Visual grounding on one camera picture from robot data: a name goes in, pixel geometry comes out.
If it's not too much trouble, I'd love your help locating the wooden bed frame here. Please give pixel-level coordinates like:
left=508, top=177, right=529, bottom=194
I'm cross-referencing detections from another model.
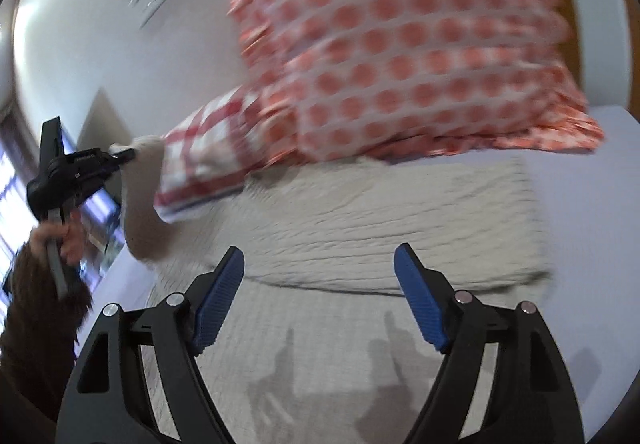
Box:
left=572, top=0, right=639, bottom=114

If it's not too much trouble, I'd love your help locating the brown fuzzy sleeve forearm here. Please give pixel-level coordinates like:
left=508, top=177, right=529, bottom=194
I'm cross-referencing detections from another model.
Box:
left=1, top=245, right=92, bottom=443

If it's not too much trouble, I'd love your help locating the lavender bed sheet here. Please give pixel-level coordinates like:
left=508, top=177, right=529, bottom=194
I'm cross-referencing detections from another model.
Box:
left=93, top=107, right=639, bottom=436

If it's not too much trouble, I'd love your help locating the red white checkered pillow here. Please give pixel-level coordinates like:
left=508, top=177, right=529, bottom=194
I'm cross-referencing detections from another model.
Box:
left=154, top=86, right=267, bottom=216

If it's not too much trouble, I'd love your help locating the person's left hand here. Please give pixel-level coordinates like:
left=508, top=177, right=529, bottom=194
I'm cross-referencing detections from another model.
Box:
left=28, top=210, right=87, bottom=266

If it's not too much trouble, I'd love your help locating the beige cable knit sweater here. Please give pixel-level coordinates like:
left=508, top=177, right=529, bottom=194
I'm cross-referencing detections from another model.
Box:
left=122, top=138, right=552, bottom=443

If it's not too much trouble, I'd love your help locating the orange polka dot pillow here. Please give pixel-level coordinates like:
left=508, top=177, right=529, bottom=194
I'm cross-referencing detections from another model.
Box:
left=229, top=0, right=604, bottom=163

